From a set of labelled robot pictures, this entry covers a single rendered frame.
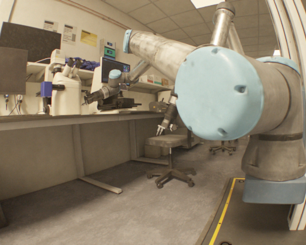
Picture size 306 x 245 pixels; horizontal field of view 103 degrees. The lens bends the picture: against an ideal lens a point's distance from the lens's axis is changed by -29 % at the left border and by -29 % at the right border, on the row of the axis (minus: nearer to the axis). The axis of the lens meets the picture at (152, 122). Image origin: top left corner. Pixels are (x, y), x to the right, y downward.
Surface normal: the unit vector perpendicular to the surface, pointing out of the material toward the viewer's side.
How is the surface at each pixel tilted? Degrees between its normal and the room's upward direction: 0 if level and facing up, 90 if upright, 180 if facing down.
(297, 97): 91
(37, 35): 86
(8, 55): 86
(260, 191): 90
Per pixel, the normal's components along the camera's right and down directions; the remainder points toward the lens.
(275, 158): -0.63, -0.28
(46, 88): 0.84, -0.01
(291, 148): -0.19, -0.29
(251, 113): 0.31, 0.48
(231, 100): -0.84, 0.13
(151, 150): -0.48, 0.07
